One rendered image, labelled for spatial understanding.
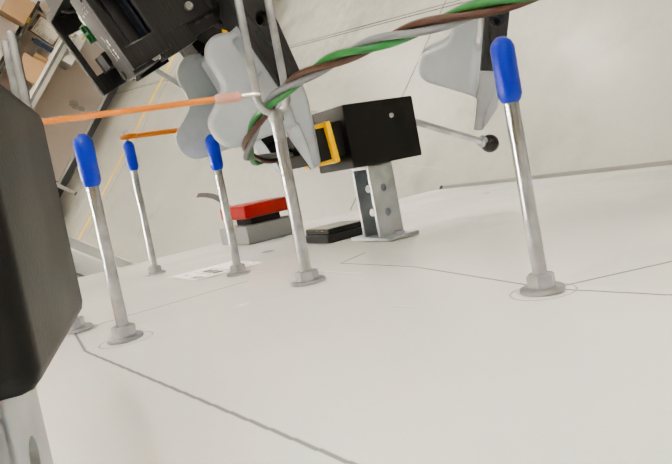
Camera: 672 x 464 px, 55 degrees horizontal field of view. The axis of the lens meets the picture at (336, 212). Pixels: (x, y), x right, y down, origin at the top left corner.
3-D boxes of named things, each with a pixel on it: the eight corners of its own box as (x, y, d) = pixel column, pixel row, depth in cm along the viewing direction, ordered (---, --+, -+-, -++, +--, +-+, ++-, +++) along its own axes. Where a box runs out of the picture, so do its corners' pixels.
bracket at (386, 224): (419, 233, 43) (405, 158, 42) (390, 241, 41) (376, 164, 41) (378, 233, 47) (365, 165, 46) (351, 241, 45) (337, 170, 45)
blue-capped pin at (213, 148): (255, 271, 39) (226, 130, 39) (232, 278, 39) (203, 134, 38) (244, 270, 41) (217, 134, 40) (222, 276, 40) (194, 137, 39)
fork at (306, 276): (315, 276, 34) (262, 0, 33) (334, 278, 32) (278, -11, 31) (282, 286, 33) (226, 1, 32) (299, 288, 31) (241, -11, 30)
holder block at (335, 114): (422, 154, 43) (411, 95, 43) (353, 168, 40) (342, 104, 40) (385, 161, 47) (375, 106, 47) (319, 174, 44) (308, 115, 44)
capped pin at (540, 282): (515, 298, 22) (471, 41, 21) (525, 286, 23) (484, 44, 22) (561, 295, 21) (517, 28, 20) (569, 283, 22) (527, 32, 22)
